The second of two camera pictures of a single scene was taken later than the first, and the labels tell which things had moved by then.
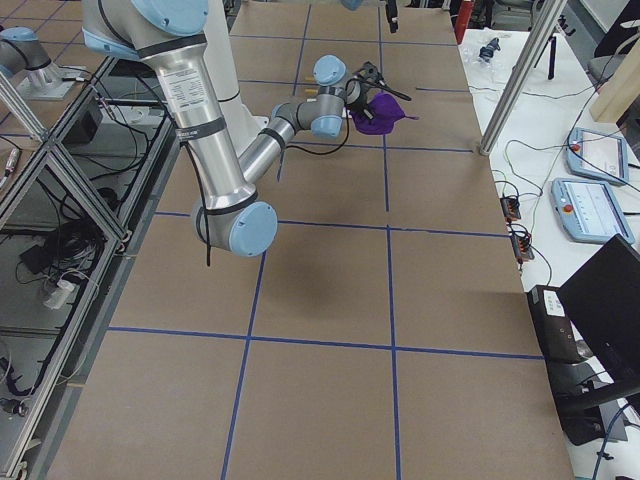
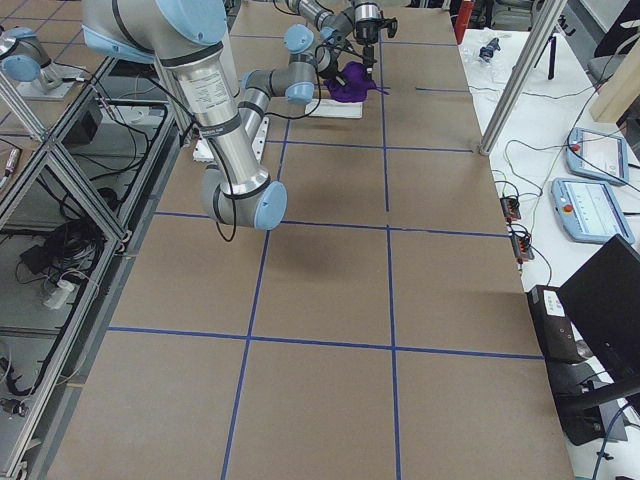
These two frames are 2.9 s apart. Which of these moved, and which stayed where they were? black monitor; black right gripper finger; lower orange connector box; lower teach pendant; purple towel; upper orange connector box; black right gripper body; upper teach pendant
Moved: black right gripper finger; black right gripper body; purple towel
Stayed: lower orange connector box; black monitor; upper teach pendant; lower teach pendant; upper orange connector box
